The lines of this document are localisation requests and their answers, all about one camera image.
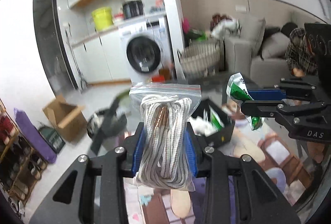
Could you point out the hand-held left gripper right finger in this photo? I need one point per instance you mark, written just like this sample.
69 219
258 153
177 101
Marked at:
192 151

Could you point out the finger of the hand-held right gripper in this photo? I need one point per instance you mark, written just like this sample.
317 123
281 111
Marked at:
258 107
266 94

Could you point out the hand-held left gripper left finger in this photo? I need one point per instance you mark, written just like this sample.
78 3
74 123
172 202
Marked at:
137 151

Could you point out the white green plastic packet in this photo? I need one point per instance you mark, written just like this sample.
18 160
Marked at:
238 89

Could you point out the bag of white shoelaces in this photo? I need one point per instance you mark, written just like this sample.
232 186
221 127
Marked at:
165 136

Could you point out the black box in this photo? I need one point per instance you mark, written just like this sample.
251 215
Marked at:
222 136

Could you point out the person's right hand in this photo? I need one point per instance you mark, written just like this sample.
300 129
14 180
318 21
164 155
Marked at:
316 151

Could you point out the grey sofa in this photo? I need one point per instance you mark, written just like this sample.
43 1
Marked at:
263 66

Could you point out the black waste bin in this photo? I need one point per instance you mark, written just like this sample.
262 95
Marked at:
108 123

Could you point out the grey sofa cushion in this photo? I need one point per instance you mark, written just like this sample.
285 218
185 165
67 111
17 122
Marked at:
257 35

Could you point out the wicker laundry basket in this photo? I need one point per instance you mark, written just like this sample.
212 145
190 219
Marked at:
199 58

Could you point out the open cardboard box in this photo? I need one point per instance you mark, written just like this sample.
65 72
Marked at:
67 120

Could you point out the red box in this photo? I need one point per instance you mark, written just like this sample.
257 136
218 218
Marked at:
163 76

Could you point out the pile of clothes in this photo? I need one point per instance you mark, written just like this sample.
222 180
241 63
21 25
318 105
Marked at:
225 26

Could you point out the dark green box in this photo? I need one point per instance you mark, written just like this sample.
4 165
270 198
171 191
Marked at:
54 140

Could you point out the green plastic bag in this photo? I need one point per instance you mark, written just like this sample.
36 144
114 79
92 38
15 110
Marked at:
198 36

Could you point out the white washing machine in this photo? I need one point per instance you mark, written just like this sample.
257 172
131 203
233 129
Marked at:
144 53

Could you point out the white base cabinets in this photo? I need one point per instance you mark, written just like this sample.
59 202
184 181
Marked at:
98 58

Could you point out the purple rolled mat bag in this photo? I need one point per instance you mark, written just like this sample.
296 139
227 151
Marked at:
33 133

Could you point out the pink bag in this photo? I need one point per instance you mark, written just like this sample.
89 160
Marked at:
186 25

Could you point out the wooden shoe rack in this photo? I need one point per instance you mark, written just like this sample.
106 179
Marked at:
15 151

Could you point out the rows of shoes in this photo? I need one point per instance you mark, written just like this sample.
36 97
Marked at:
10 136

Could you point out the yellow-green bucket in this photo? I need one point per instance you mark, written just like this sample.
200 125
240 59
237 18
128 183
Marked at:
103 18

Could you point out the dark framed glass door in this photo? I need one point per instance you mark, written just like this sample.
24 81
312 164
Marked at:
51 40

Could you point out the black pressure cooker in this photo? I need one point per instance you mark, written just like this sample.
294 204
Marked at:
132 9

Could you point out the white panel switch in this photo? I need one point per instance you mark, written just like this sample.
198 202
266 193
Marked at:
240 8

